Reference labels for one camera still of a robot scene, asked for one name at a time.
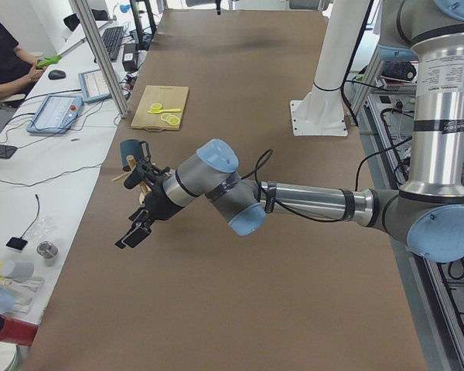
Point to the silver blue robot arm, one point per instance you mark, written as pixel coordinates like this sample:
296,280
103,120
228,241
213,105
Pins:
426,213

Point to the black keyboard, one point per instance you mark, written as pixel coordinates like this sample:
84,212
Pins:
112,39

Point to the wooden cutting board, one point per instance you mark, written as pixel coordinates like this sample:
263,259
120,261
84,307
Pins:
169,97

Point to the black computer mouse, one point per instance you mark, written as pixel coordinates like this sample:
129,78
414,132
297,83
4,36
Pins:
56,75

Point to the blue teach pendant tablet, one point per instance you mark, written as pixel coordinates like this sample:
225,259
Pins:
56,114
93,86

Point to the black power adapter box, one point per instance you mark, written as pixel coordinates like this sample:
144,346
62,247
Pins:
130,57

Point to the grey cup on tray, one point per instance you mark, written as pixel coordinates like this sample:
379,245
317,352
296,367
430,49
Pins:
17,270

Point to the dark blue mug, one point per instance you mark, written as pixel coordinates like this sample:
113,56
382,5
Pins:
130,147

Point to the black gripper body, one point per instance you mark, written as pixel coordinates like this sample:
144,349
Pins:
158,206

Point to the aluminium frame post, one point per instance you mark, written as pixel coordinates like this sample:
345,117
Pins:
97,47

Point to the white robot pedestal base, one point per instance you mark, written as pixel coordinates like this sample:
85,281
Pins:
321,111

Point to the small black square pad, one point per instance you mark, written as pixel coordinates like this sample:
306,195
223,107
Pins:
17,243

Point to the red cylinder bottle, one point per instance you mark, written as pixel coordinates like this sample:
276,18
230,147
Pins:
15,331

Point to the small metal cup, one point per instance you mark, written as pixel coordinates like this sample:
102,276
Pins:
48,252

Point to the seated person in black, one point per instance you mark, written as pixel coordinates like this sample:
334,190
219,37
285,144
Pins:
18,68

